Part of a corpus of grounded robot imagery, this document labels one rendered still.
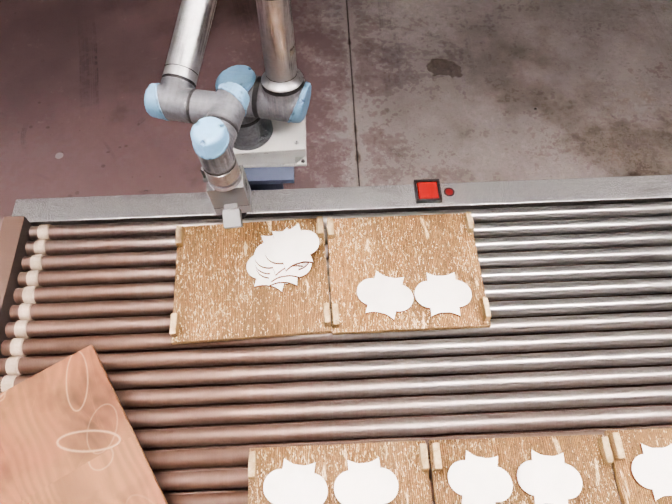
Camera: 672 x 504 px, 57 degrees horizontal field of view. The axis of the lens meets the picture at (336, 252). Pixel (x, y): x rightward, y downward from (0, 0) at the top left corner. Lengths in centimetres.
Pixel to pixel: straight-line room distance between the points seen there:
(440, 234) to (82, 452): 105
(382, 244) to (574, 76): 221
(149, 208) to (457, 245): 89
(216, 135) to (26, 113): 245
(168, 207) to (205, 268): 25
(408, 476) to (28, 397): 87
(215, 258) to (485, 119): 199
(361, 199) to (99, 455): 96
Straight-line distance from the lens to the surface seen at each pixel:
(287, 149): 189
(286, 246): 165
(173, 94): 140
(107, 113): 349
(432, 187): 184
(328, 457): 149
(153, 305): 170
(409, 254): 170
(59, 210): 196
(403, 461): 150
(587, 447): 160
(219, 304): 164
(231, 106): 135
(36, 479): 151
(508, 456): 154
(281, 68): 167
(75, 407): 152
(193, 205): 185
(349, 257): 168
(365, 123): 323
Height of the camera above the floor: 239
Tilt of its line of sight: 60 degrees down
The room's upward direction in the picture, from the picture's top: straight up
